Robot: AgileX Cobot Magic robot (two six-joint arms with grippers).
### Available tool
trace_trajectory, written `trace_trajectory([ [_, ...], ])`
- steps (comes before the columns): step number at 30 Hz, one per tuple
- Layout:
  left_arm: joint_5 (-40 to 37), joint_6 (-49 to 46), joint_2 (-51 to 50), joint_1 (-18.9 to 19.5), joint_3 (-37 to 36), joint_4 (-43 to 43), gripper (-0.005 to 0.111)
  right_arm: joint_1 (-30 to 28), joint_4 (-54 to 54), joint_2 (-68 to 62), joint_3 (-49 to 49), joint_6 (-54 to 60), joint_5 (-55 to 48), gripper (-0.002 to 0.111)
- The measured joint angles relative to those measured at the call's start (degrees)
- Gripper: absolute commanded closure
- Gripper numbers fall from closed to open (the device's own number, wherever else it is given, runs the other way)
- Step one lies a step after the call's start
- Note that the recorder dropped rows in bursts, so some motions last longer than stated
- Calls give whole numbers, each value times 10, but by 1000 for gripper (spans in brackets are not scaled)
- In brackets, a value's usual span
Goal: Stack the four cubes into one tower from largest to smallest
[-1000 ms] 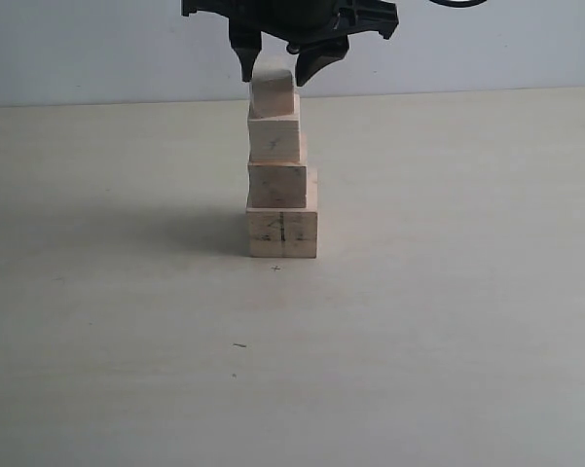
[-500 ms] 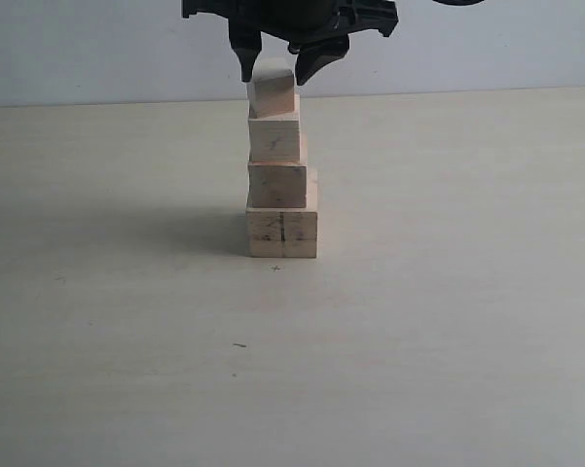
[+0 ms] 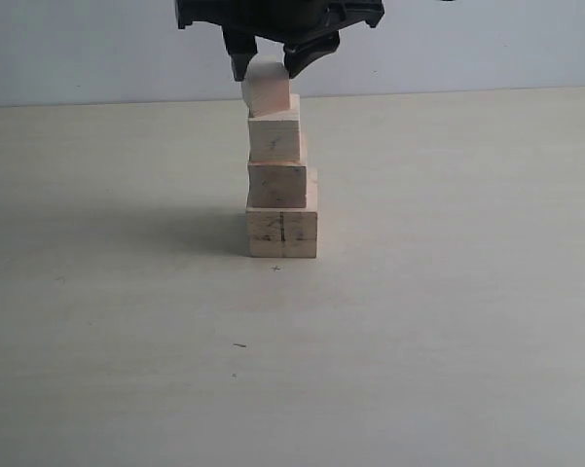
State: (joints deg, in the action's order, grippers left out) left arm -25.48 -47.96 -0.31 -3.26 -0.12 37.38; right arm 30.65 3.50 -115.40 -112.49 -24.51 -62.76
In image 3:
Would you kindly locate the medium wooden cube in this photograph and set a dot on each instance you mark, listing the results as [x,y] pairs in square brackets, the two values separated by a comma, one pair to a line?
[280,185]

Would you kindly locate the small wooden cube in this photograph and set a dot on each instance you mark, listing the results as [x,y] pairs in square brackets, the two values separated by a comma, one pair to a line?
[277,137]

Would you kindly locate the smallest wooden cube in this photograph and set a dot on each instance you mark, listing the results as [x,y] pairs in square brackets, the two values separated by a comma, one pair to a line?
[266,87]

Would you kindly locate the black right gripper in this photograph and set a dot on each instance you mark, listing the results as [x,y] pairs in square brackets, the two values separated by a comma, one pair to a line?
[308,28]

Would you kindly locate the large wooden base cube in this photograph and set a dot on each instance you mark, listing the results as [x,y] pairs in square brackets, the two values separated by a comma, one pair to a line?
[282,233]

